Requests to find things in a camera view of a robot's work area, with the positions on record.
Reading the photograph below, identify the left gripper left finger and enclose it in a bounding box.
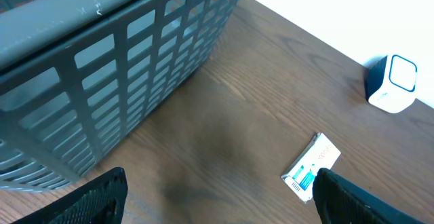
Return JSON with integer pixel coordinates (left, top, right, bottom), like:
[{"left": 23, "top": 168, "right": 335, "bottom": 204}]
[{"left": 14, "top": 167, "right": 128, "bottom": 224}]

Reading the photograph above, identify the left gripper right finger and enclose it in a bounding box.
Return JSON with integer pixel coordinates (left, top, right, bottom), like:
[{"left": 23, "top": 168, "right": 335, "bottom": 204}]
[{"left": 313, "top": 168, "right": 420, "bottom": 224}]

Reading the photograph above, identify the white Panadol box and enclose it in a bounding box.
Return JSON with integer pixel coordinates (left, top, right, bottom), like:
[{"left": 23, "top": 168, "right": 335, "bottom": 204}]
[{"left": 281, "top": 132, "right": 341, "bottom": 203}]

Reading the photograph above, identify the grey plastic basket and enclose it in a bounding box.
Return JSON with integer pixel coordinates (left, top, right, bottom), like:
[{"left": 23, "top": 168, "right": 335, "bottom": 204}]
[{"left": 1, "top": 0, "right": 238, "bottom": 192}]

